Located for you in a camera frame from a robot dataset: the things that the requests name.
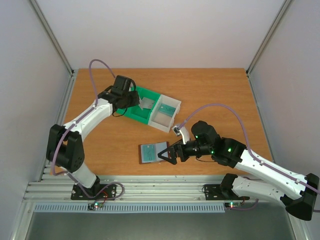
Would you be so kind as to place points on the controller board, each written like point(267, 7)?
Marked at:
point(96, 205)
point(233, 205)

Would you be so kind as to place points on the teal vip card in holder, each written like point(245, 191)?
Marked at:
point(148, 153)

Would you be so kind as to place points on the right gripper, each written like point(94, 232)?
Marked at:
point(179, 152)

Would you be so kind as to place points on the right frame post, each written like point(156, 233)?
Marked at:
point(269, 35)

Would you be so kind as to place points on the aluminium rail frame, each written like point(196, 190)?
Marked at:
point(137, 188)

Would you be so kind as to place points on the white floral card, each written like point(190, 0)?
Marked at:
point(140, 103)

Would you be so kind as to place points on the green bin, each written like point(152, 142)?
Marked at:
point(125, 110)
point(143, 115)

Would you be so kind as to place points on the brown leather card holder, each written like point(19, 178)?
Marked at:
point(159, 146)

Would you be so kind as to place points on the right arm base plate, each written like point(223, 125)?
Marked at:
point(212, 192)

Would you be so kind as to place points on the middle green bin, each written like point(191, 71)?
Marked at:
point(143, 115)

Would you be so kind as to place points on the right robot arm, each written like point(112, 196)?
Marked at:
point(296, 192)

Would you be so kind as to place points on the left green bin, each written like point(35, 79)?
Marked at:
point(125, 110)

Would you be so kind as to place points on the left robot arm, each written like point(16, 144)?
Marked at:
point(65, 142)

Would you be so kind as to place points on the frame post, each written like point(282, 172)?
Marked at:
point(48, 30)
point(269, 35)

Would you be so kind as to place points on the right controller board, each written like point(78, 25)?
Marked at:
point(233, 205)

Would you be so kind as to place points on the grey slotted cable duct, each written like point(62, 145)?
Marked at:
point(129, 208)

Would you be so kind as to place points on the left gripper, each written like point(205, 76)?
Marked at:
point(136, 100)

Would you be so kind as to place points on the left frame post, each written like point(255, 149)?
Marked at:
point(48, 30)

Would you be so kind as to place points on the white bin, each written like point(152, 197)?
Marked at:
point(163, 114)

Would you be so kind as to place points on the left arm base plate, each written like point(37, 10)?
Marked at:
point(96, 192)

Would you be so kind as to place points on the white vip card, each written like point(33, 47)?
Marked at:
point(147, 103)

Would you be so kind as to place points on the left controller board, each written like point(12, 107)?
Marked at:
point(96, 205)

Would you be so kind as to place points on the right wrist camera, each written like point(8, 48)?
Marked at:
point(182, 132)

